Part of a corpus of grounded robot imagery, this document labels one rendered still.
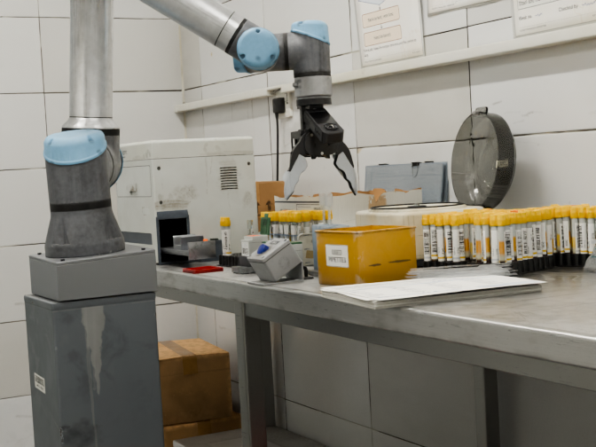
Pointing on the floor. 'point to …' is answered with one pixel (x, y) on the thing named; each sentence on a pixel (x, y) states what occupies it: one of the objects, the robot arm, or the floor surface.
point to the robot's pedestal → (95, 371)
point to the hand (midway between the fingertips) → (323, 199)
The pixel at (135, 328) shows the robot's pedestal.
